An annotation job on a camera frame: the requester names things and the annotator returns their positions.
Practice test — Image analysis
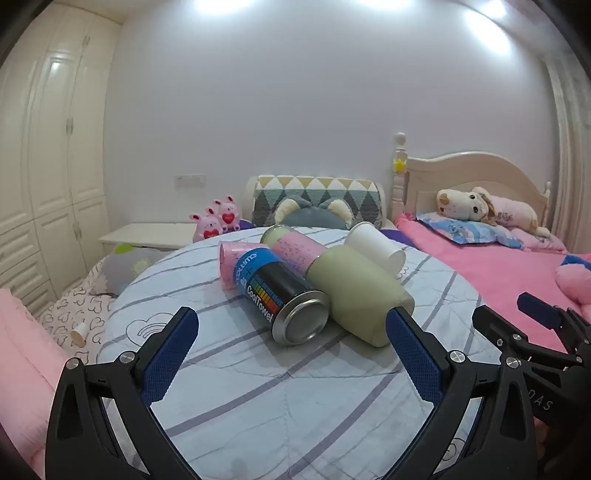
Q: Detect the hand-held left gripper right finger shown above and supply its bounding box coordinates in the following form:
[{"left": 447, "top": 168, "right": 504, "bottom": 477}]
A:
[{"left": 386, "top": 305, "right": 539, "bottom": 480}]

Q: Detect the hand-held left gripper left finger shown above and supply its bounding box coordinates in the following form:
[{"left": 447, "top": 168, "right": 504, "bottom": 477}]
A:
[{"left": 45, "top": 306, "right": 200, "bottom": 480}]

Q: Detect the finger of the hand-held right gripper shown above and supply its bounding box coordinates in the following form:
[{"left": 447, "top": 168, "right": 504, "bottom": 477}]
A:
[
  {"left": 472, "top": 304, "right": 575, "bottom": 366},
  {"left": 516, "top": 292, "right": 591, "bottom": 357}
]

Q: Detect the pale green cup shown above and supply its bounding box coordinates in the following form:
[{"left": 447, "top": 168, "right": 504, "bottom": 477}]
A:
[{"left": 306, "top": 244, "right": 415, "bottom": 348}]

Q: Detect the pink cup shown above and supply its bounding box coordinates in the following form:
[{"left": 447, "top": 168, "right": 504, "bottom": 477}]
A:
[{"left": 218, "top": 240, "right": 260, "bottom": 289}]

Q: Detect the white cup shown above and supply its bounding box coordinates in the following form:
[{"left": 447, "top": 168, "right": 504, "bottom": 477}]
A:
[{"left": 345, "top": 222, "right": 407, "bottom": 278}]

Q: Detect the pink and blue plush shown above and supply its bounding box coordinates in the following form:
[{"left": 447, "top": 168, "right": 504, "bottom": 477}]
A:
[{"left": 554, "top": 252, "right": 591, "bottom": 306}]

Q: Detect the pink bed blanket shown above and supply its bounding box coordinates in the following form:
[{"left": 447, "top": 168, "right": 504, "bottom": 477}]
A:
[{"left": 394, "top": 215, "right": 591, "bottom": 355}]

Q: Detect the grey pillow with green patch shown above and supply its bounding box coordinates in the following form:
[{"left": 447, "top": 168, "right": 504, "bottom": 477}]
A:
[{"left": 99, "top": 242, "right": 170, "bottom": 296}]

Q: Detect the heart printed bed sheet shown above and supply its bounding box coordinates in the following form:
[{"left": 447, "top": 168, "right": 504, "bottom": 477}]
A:
[{"left": 37, "top": 257, "right": 122, "bottom": 366}]

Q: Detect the blue printed pillow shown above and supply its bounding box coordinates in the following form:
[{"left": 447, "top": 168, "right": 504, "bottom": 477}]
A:
[{"left": 415, "top": 211, "right": 567, "bottom": 253}]

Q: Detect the white bedside table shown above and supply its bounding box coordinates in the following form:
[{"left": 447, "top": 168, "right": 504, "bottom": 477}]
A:
[{"left": 98, "top": 222, "right": 199, "bottom": 253}]

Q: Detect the black can with blue label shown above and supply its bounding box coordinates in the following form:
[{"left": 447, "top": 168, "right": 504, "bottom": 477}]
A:
[{"left": 235, "top": 248, "right": 330, "bottom": 346}]

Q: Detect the white dog plush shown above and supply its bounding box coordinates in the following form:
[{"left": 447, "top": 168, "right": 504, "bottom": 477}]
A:
[{"left": 436, "top": 186, "right": 551, "bottom": 239}]

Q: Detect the pink bunny plush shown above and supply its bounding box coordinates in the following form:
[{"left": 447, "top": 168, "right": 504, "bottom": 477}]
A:
[
  {"left": 213, "top": 196, "right": 241, "bottom": 233},
  {"left": 189, "top": 208, "right": 223, "bottom": 243}
]

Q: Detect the pink quilt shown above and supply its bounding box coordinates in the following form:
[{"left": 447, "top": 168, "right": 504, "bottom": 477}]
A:
[{"left": 0, "top": 287, "right": 71, "bottom": 472}]

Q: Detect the cream wooden bed headboard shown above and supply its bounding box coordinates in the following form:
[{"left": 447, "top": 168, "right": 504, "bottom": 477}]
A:
[{"left": 391, "top": 132, "right": 554, "bottom": 232}]

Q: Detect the pink cylinder can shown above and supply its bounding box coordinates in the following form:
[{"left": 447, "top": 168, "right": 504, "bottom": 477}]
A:
[{"left": 260, "top": 224, "right": 329, "bottom": 278}]

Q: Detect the white curtain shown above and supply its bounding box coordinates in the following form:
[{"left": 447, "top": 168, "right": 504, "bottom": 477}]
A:
[{"left": 541, "top": 48, "right": 591, "bottom": 256}]

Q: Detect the grey cat pillow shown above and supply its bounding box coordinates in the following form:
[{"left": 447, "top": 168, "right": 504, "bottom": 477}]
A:
[{"left": 272, "top": 198, "right": 348, "bottom": 230}]

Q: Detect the triangle patterned cushion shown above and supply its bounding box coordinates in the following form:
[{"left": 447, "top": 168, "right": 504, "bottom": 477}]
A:
[{"left": 244, "top": 174, "right": 387, "bottom": 230}]

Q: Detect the cream wardrobe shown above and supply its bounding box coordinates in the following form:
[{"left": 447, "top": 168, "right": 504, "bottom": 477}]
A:
[{"left": 0, "top": 4, "right": 123, "bottom": 320}]

